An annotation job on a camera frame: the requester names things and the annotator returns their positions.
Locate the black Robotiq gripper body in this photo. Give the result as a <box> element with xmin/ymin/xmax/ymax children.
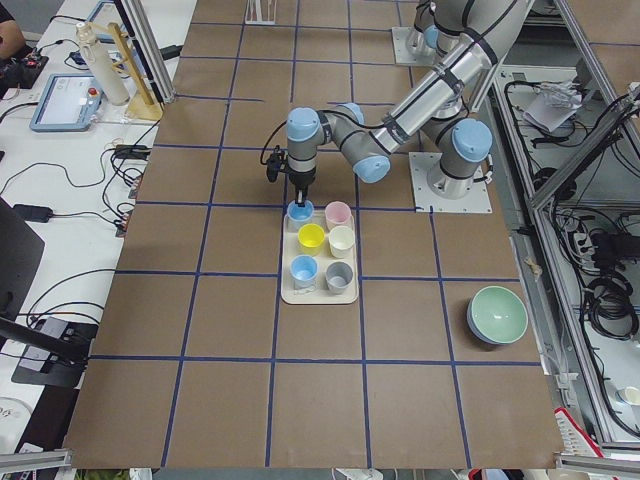
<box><xmin>289</xmin><ymin>169</ymin><xmax>316</xmax><ymax>192</ymax></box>

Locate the transferred light blue cup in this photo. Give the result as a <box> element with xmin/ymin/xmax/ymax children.
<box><xmin>286</xmin><ymin>200</ymin><xmax>315</xmax><ymax>232</ymax></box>

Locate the pink plastic cup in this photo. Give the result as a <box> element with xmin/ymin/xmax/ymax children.
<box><xmin>324</xmin><ymin>201</ymin><xmax>352</xmax><ymax>231</ymax></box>

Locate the yellow plastic cup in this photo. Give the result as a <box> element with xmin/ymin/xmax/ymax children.
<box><xmin>297</xmin><ymin>223</ymin><xmax>325</xmax><ymax>256</ymax></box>

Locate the cream plastic cup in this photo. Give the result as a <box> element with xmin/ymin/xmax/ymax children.
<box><xmin>328</xmin><ymin>225</ymin><xmax>355</xmax><ymax>258</ymax></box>

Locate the light blue plastic cup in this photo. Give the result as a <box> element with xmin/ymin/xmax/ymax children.
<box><xmin>290</xmin><ymin>255</ymin><xmax>318</xmax><ymax>289</ymax></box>

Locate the grey plastic cup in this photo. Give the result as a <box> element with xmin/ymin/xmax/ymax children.
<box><xmin>325</xmin><ymin>261</ymin><xmax>354</xmax><ymax>295</ymax></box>

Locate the paper cup under table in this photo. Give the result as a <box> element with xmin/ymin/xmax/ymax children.
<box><xmin>616</xmin><ymin>386</ymin><xmax>640</xmax><ymax>406</ymax></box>

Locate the cream plastic tray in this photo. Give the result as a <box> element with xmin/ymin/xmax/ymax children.
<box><xmin>281</xmin><ymin>213</ymin><xmax>359</xmax><ymax>305</ymax></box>

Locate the wooden rack stand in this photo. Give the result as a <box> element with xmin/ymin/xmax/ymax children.
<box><xmin>86</xmin><ymin>22</ymin><xmax>163</xmax><ymax>121</ymax></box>

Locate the beige water bottle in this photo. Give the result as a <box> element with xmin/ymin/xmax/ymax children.
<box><xmin>76</xmin><ymin>22</ymin><xmax>130</xmax><ymax>106</ymax></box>

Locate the green and blue bowl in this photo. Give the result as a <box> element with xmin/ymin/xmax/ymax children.
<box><xmin>466</xmin><ymin>285</ymin><xmax>529</xmax><ymax>345</ymax></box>

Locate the blue teach pendant tablet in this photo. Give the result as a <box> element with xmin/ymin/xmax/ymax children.
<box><xmin>30</xmin><ymin>74</ymin><xmax>102</xmax><ymax>132</ymax></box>

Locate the crumpled white paper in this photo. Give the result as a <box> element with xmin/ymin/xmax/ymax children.
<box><xmin>523</xmin><ymin>81</ymin><xmax>583</xmax><ymax>133</ymax></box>

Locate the black power adapter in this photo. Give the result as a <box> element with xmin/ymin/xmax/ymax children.
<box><xmin>13</xmin><ymin>204</ymin><xmax>54</xmax><ymax>223</ymax></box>

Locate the black monitor stand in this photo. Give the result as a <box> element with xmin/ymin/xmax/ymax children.
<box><xmin>1</xmin><ymin>202</ymin><xmax>98</xmax><ymax>388</ymax></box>

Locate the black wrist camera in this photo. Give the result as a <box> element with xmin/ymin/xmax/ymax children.
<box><xmin>266</xmin><ymin>150</ymin><xmax>287</xmax><ymax>183</ymax></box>

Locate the aluminium frame post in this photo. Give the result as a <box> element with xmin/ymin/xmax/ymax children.
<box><xmin>114</xmin><ymin>0</ymin><xmax>175</xmax><ymax>104</ymax></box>

